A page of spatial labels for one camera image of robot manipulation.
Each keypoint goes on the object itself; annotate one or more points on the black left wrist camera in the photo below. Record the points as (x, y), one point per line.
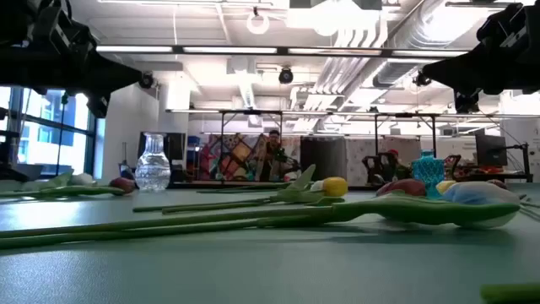
(63, 23)

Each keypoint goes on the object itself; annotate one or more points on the blue glass vase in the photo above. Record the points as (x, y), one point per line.
(428, 169)

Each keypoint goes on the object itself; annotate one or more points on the colourful patchwork backdrop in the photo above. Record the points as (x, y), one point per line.
(236, 156)

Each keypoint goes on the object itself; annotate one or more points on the white patterned backdrop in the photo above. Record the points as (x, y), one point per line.
(363, 156)

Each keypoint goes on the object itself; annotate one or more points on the black computer monitor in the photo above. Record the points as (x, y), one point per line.
(490, 150)

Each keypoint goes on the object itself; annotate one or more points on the clear ribbed glass vase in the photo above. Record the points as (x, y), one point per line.
(152, 166)

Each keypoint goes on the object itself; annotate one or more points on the silver ventilation duct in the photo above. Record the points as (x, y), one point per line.
(415, 34)

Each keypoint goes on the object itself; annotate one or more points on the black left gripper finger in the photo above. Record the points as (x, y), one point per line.
(120, 84)
(116, 69)

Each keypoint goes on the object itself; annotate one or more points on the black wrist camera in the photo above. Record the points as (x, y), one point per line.
(63, 23)
(506, 25)

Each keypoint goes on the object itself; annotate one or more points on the person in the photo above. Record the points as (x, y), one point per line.
(273, 152)
(393, 153)

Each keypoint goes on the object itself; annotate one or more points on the black background robot arm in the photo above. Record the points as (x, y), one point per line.
(375, 166)

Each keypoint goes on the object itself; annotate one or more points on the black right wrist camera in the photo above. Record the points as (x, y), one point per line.
(506, 25)

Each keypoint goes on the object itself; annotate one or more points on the yellow artificial tulip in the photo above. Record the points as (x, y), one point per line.
(335, 186)
(445, 186)

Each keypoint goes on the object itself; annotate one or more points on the green table mat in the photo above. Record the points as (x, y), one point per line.
(270, 270)

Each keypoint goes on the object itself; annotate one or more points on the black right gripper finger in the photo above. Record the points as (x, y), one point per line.
(451, 69)
(447, 83)

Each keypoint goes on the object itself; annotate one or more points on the black round spotlight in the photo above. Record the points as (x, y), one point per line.
(286, 76)
(146, 80)
(422, 79)

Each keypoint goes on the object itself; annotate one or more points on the long ceiling light bar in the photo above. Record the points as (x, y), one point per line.
(230, 50)

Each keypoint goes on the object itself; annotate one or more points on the black curtain panel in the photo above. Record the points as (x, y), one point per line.
(322, 158)

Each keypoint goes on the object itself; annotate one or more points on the large window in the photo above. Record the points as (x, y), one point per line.
(42, 143)

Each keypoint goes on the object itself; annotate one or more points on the black microphone stand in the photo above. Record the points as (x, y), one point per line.
(64, 99)

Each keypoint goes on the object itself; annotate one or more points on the black display screen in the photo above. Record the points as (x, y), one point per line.
(175, 145)

